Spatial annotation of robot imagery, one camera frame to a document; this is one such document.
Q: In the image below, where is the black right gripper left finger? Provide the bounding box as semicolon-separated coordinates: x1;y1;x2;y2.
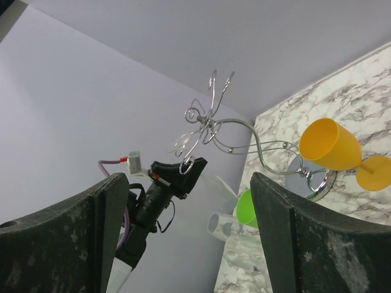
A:
1;173;129;292

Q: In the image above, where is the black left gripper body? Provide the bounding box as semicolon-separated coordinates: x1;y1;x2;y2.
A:
129;164;183;226

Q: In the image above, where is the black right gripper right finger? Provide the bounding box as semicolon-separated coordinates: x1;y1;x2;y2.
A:
250;172;390;292

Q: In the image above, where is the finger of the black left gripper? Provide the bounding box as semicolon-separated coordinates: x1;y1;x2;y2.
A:
151;157;208;195

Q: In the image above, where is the green plastic wine glass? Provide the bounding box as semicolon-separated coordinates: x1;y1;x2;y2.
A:
236;189;258;229

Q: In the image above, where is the orange plastic wine glass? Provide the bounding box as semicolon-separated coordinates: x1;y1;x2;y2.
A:
299;118;390;191

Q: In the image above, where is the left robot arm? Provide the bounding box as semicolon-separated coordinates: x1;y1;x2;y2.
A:
98;153;208;292

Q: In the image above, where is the chrome wine glass rack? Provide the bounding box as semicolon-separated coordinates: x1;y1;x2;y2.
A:
178;70;338;202

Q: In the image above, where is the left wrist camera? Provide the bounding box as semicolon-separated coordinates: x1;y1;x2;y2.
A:
126;151;144;176

